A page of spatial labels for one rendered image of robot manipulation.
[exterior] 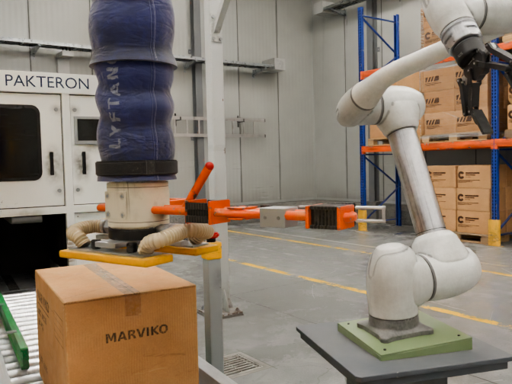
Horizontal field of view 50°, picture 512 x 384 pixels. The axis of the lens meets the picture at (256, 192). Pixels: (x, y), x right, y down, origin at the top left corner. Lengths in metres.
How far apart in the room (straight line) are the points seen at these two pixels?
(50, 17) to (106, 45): 9.48
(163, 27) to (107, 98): 0.24
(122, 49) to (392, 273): 1.01
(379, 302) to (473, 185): 7.58
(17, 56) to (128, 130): 9.25
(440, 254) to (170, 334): 0.88
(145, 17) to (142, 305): 0.83
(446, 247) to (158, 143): 0.97
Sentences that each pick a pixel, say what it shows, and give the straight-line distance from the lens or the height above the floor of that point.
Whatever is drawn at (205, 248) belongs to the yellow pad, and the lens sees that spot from 1.55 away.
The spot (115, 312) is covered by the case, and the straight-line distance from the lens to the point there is 1.70.
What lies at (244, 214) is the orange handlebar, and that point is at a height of 1.20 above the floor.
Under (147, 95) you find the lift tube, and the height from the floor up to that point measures 1.51.
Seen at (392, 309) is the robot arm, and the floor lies 0.87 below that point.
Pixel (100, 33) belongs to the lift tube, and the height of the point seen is 1.67.
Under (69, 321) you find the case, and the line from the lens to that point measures 1.67.
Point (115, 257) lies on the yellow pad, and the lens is 1.46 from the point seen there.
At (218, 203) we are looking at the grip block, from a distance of 1.38.
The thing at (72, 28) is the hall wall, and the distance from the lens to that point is 11.07.
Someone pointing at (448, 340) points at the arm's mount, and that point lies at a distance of 1.79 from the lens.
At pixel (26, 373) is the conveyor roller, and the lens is 2.42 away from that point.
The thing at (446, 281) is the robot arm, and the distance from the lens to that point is 1.84.
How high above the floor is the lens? 1.32
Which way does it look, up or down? 3 degrees down
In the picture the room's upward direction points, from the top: 1 degrees counter-clockwise
